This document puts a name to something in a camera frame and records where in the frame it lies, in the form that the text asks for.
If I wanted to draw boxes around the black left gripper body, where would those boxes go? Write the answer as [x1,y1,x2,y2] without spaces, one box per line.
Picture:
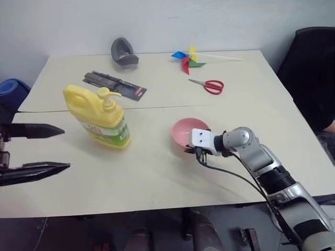
[0,122,13,169]

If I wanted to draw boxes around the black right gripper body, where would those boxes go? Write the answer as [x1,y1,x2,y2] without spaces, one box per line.
[193,146,214,165]

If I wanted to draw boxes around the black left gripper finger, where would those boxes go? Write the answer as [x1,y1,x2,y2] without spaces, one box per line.
[7,123,65,140]
[0,162,71,187]

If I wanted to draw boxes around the pink bowl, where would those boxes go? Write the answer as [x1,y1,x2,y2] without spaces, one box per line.
[171,118,211,155]

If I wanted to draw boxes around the yellow pump bottle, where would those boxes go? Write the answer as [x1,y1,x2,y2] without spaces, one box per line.
[63,84,132,151]

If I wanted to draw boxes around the blue barrel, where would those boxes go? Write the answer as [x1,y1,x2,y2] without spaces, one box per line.
[0,78,31,112]

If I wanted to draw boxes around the black table leg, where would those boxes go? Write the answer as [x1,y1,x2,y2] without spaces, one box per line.
[181,207,195,242]

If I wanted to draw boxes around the dark rounded shape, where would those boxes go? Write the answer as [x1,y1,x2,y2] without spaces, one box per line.
[125,226,150,251]
[190,210,224,251]
[240,227,259,251]

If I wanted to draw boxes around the colourful pinwheel with white stick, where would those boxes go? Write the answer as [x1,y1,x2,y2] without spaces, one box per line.
[171,45,244,76]

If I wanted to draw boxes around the black packaged tool card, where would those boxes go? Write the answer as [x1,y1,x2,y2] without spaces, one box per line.
[83,71,148,102]

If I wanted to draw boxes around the black office chair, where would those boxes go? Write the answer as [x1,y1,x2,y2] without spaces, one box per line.
[276,26,335,166]

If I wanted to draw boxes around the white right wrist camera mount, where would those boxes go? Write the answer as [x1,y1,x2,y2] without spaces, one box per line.
[190,128,217,153]

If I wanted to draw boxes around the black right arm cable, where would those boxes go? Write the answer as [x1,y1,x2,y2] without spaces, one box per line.
[196,152,304,245]

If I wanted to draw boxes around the red handled scissors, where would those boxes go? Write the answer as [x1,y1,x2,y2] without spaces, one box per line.
[188,78,225,95]

